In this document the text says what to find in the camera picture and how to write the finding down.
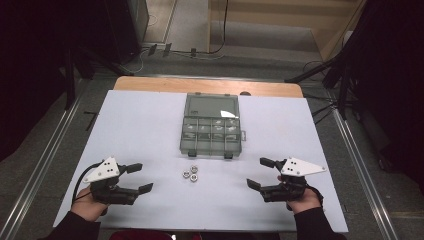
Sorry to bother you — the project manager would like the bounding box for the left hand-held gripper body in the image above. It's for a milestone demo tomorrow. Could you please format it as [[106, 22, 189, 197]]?
[[83, 157, 141, 206]]

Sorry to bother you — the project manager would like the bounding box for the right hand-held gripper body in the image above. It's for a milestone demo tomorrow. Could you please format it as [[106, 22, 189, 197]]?
[[261, 157, 328, 203]]

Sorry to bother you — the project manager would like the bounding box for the grey clear plastic organizer box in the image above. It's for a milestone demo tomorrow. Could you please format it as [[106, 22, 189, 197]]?
[[179, 92, 247, 159]]

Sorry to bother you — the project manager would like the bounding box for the person's right hand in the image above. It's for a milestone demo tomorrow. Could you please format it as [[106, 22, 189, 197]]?
[[277, 175, 323, 215]]

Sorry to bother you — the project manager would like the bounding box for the person's left hand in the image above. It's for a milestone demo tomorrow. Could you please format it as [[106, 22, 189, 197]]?
[[70, 185, 109, 223]]

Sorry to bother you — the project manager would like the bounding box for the white table mat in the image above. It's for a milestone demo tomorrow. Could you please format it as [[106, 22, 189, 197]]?
[[53, 89, 350, 234]]

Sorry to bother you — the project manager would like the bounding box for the wooden table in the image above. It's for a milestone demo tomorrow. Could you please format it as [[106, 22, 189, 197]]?
[[113, 75, 304, 99]]

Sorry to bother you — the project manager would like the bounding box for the black metal stand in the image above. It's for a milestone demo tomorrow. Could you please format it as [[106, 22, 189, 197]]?
[[61, 44, 126, 111]]

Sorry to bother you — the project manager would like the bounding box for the black tripod stand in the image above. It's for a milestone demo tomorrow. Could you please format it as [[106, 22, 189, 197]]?
[[284, 49, 359, 126]]

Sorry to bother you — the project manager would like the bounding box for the black computer tower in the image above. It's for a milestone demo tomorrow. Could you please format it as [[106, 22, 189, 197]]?
[[102, 0, 150, 65]]

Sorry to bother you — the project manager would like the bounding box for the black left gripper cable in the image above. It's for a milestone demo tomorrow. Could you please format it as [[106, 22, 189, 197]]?
[[71, 161, 104, 205]]

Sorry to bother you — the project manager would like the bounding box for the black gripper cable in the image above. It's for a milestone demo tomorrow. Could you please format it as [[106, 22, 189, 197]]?
[[305, 185, 325, 208], [71, 161, 104, 205]]

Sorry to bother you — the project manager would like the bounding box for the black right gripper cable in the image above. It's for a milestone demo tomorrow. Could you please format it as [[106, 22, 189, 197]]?
[[305, 185, 325, 208]]

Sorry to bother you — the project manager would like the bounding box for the metal floor rail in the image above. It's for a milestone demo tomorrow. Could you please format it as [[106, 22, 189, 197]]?
[[0, 79, 88, 240], [328, 93, 400, 240]]

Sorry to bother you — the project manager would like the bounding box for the black hanging cable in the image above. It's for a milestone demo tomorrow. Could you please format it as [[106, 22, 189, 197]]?
[[210, 0, 230, 55]]

